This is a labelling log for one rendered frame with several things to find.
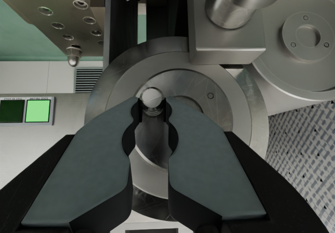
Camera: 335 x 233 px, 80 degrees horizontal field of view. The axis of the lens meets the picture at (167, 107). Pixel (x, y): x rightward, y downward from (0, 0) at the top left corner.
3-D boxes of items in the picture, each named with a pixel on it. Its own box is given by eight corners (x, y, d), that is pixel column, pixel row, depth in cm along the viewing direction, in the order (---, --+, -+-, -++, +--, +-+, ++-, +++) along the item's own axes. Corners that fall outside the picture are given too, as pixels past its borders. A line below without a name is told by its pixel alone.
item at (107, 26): (113, -101, 21) (108, 71, 17) (137, 28, 44) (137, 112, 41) (108, -101, 21) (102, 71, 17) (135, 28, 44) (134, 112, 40)
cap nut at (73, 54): (79, 46, 49) (78, 63, 48) (84, 53, 53) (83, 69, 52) (63, 46, 49) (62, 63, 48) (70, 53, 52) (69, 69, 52)
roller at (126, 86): (246, 51, 17) (259, 197, 15) (193, 106, 42) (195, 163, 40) (105, 51, 16) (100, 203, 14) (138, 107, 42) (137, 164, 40)
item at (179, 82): (212, 192, 13) (108, 148, 13) (205, 185, 15) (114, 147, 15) (248, 90, 15) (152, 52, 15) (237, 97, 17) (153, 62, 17)
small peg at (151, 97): (145, 114, 11) (135, 92, 11) (148, 120, 14) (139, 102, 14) (168, 103, 11) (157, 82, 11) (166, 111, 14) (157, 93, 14)
